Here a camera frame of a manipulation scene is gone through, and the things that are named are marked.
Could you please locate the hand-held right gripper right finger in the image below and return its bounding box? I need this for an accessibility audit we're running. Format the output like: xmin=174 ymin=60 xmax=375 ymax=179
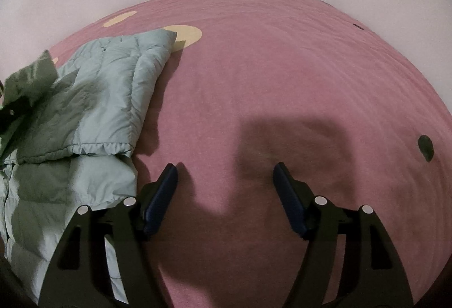
xmin=273 ymin=162 xmax=414 ymax=308

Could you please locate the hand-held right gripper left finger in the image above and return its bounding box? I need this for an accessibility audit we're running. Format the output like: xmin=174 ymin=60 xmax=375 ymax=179
xmin=38 ymin=163 xmax=179 ymax=308

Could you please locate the light green puffer jacket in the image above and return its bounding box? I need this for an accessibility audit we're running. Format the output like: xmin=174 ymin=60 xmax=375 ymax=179
xmin=0 ymin=29 xmax=178 ymax=305

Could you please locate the pink dotted bed sheet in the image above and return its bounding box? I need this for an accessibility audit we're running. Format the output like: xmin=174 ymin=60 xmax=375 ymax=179
xmin=46 ymin=0 xmax=452 ymax=308

